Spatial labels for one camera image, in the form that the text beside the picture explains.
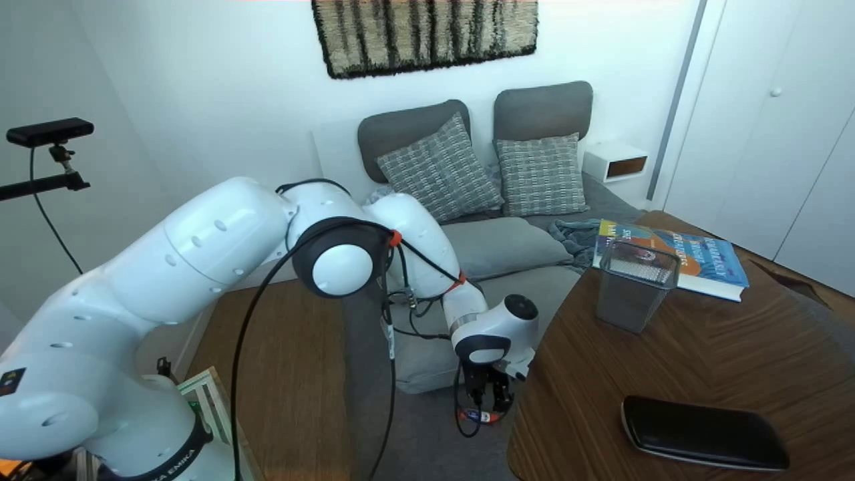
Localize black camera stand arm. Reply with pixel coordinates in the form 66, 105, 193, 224
0, 143, 93, 204

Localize white framed picture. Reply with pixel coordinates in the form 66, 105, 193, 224
173, 363, 240, 450

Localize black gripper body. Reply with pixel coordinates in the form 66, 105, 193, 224
457, 359, 522, 407

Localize colourful blue book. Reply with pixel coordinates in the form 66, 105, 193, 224
590, 219, 754, 306

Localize striped woven wall hanging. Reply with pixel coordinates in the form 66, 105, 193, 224
311, 0, 542, 80

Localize black flat case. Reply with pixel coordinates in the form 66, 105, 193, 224
618, 393, 793, 477

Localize dark teal cloth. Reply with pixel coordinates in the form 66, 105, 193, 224
546, 218, 609, 267

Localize large grey checked pillow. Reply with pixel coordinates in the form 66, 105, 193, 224
375, 112, 509, 224

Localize white wardrobe doors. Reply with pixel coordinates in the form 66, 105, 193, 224
660, 0, 855, 300

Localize clear plastic container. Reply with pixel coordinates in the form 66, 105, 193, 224
594, 238, 684, 334

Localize white wall shelf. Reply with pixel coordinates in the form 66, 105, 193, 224
582, 143, 652, 188

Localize thin black camera cable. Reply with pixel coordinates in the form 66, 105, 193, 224
26, 145, 89, 282

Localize small grey checked pillow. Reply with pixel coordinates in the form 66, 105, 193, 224
494, 132, 590, 219

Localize black stereo camera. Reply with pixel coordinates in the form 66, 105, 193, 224
2, 115, 97, 151

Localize grey floor rug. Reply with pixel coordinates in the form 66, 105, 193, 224
340, 284, 541, 481

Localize thin grey mattress cushion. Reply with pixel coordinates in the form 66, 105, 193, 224
441, 215, 578, 284

